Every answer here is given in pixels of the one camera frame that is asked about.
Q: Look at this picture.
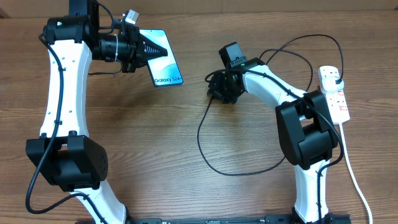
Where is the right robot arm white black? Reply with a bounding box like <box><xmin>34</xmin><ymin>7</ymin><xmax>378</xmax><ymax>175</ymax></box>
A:
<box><xmin>206</xmin><ymin>42</ymin><xmax>339</xmax><ymax>223</ymax></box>

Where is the white power strip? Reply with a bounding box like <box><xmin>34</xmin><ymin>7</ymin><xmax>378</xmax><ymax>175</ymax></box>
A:
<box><xmin>318</xmin><ymin>65</ymin><xmax>350</xmax><ymax>125</ymax></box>

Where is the blue Samsung Galaxy smartphone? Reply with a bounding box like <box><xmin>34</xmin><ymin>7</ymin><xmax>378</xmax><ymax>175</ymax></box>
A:
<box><xmin>140</xmin><ymin>29</ymin><xmax>183</xmax><ymax>87</ymax></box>

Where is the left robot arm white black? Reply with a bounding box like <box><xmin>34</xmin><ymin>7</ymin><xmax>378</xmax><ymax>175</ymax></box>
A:
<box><xmin>25</xmin><ymin>1</ymin><xmax>169</xmax><ymax>223</ymax></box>

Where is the white charger plug adapter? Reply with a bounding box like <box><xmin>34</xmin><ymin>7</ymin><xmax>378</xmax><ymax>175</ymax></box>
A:
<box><xmin>320</xmin><ymin>77</ymin><xmax>345</xmax><ymax>94</ymax></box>

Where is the black USB charging cable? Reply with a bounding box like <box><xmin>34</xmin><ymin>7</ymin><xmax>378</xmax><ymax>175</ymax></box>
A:
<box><xmin>197</xmin><ymin>34</ymin><xmax>345</xmax><ymax>177</ymax></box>

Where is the white power strip cord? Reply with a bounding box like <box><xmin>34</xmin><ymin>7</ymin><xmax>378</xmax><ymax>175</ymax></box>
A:
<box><xmin>338</xmin><ymin>123</ymin><xmax>374</xmax><ymax>224</ymax></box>

